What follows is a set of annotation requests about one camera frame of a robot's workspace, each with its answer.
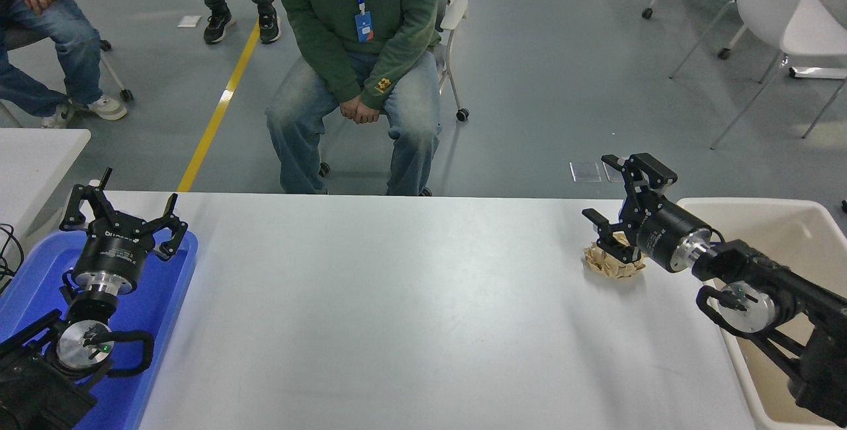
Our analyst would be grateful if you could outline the person's right hand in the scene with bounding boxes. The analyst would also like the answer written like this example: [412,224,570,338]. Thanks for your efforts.
[338,95,369,123]

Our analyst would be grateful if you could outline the tan paper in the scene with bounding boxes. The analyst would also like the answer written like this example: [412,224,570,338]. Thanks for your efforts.
[583,232,647,281]

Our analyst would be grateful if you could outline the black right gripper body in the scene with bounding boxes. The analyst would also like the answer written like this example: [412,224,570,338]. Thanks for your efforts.
[634,200,714,273]

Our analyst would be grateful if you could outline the seated person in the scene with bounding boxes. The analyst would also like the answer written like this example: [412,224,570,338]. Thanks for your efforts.
[0,0,128,130]
[265,0,442,196]

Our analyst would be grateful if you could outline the large pale plastic bin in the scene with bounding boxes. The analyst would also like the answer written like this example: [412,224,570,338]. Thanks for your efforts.
[675,198,847,430]

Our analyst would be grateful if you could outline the white metal floor foot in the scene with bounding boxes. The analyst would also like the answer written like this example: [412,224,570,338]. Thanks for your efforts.
[787,65,847,79]

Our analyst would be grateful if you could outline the black cables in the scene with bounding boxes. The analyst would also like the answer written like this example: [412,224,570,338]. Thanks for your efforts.
[0,222,26,292]

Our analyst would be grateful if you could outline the white side table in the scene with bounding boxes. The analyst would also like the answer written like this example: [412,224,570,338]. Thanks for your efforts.
[0,128,91,265]

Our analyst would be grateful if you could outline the blue plastic tray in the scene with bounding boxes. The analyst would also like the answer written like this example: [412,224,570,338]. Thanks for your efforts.
[0,228,199,430]

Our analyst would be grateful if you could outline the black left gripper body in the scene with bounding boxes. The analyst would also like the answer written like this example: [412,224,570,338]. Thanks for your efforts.
[73,217,159,285]

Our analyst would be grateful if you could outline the white chair with casters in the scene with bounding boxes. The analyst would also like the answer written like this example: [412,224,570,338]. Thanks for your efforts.
[318,0,470,196]

